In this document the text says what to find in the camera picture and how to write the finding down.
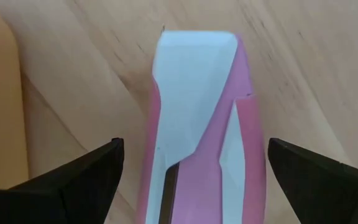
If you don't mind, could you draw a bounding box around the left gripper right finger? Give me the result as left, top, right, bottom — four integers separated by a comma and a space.
267, 137, 358, 224

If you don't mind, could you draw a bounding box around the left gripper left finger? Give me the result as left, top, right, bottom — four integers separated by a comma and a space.
0, 138, 126, 224

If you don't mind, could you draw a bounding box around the white-topped pink stapler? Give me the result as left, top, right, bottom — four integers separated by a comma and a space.
135, 29, 267, 224

